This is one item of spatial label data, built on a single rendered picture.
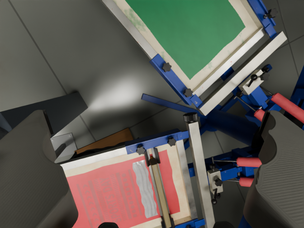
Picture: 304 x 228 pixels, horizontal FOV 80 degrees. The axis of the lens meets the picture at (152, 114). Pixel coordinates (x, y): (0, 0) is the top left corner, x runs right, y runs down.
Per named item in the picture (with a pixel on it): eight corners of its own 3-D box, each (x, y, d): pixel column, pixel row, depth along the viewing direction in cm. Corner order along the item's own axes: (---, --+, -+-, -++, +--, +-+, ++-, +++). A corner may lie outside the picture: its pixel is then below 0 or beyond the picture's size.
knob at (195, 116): (182, 124, 98) (187, 128, 91) (181, 114, 97) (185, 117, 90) (196, 121, 99) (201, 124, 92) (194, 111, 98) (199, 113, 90)
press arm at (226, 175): (205, 181, 105) (209, 185, 100) (203, 171, 104) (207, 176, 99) (232, 172, 107) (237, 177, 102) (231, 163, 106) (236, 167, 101)
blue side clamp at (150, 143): (126, 150, 99) (127, 155, 93) (124, 141, 98) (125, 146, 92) (179, 136, 103) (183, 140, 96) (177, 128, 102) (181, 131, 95)
